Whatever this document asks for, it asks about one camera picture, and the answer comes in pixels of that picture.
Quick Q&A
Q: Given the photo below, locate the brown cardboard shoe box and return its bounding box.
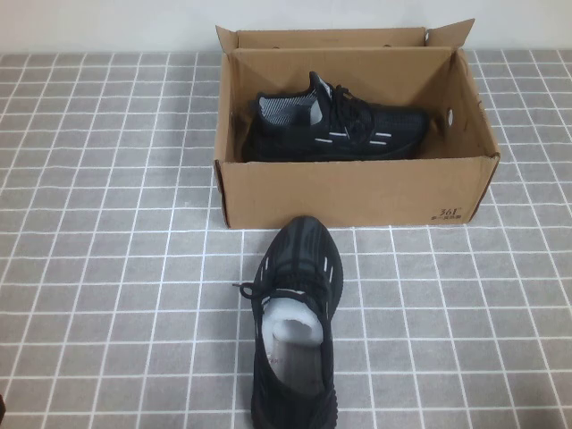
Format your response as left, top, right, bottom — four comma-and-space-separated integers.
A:
213, 17, 501, 230

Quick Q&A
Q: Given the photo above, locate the grey checked table cloth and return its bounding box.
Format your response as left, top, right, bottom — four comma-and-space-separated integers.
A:
0, 49, 572, 429

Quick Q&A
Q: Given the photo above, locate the black knit sneaker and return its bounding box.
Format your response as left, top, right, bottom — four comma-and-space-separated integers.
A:
231, 215, 346, 429
243, 70, 431, 163

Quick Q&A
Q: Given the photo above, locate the white paper shoe stuffing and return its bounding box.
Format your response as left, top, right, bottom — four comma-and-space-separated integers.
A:
261, 299, 325, 358

